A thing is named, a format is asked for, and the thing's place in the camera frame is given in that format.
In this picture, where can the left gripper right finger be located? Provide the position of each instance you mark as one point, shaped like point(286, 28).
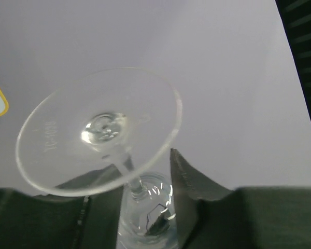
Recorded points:
point(209, 215)

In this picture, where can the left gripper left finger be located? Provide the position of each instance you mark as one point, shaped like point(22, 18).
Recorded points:
point(59, 222)

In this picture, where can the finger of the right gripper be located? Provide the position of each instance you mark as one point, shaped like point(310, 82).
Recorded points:
point(296, 20)

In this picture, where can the clear wine glass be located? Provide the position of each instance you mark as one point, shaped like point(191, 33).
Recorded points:
point(103, 132)

